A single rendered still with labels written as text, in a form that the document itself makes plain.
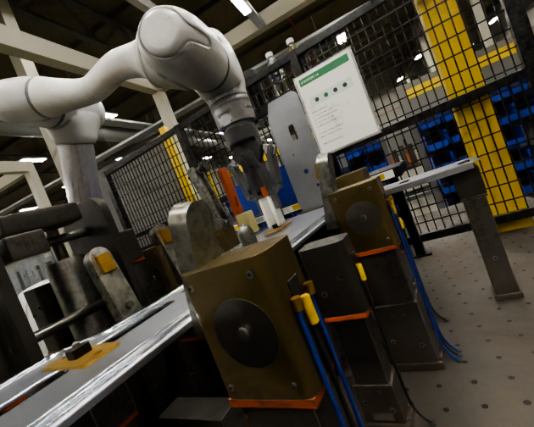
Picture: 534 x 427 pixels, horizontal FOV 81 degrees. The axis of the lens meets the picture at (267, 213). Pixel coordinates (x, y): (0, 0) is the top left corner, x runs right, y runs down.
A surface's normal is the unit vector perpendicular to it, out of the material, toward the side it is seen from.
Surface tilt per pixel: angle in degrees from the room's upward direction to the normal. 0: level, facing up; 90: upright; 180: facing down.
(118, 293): 78
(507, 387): 0
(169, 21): 95
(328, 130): 90
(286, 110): 90
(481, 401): 0
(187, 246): 90
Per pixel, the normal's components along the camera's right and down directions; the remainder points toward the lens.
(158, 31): -0.07, 0.14
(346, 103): -0.45, 0.22
